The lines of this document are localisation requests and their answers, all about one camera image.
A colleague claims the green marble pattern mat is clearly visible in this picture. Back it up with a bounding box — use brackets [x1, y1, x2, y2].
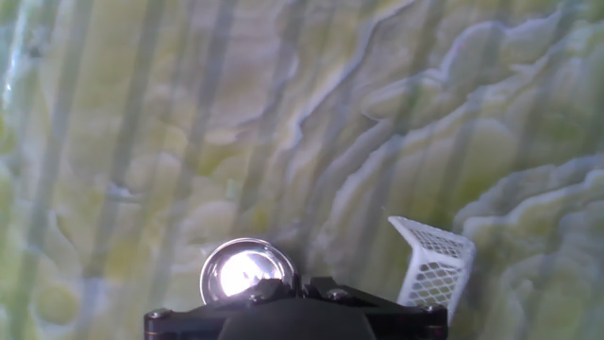
[0, 0, 604, 340]

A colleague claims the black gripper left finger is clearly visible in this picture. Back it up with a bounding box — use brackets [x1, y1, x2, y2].
[143, 277, 299, 340]

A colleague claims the white wire mesh goal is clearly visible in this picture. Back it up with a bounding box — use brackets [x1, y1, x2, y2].
[387, 215, 477, 326]

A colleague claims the small shiny steel dish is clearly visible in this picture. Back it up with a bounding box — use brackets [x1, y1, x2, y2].
[199, 237, 298, 306]

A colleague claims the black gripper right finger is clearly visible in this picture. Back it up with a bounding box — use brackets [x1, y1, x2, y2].
[301, 276, 449, 340]

